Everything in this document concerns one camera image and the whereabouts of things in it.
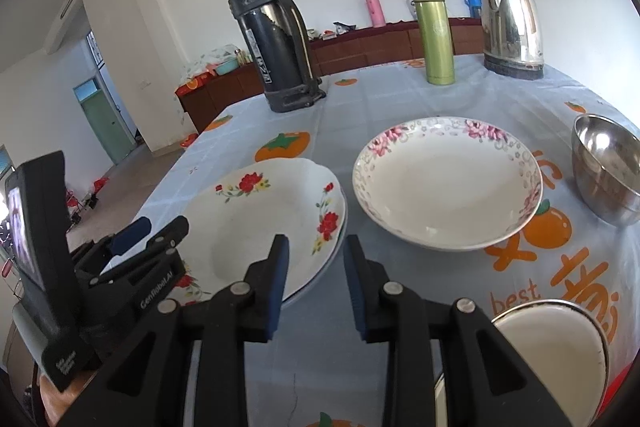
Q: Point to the green door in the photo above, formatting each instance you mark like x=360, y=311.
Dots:
x=104, y=120

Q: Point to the black steel thermos flask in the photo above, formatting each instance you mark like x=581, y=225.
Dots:
x=276, y=36

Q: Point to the blue thermos on sideboard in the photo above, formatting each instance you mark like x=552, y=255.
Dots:
x=475, y=7

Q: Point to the blue persimmon tablecloth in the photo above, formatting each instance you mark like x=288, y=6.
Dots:
x=316, y=363

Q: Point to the stainless steel bowl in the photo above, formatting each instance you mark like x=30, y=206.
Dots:
x=605, y=161

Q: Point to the dark red wooden sideboard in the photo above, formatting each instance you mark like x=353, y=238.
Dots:
x=205, y=96

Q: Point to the pink plastic bowl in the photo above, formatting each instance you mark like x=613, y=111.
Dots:
x=613, y=388

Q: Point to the mesh food cover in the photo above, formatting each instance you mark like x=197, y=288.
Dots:
x=204, y=63

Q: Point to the white enamel bowl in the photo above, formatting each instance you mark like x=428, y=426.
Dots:
x=539, y=364

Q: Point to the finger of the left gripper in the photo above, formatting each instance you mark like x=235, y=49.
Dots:
x=151, y=246
x=124, y=240

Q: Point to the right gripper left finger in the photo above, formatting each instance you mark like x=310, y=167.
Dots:
x=247, y=311

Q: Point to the green thermos bottle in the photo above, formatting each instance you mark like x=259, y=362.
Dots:
x=436, y=39

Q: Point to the teal basin on sideboard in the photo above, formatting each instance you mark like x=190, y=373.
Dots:
x=226, y=66

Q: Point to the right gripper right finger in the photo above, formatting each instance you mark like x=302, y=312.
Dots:
x=388, y=312

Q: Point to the red floral white plate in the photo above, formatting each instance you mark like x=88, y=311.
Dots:
x=232, y=223

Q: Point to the stainless steel electric kettle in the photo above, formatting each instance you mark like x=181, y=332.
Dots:
x=512, y=39

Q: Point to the pink floral white plate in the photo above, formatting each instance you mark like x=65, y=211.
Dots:
x=448, y=183

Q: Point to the pink thermos on sideboard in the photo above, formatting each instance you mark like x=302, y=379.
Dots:
x=376, y=13

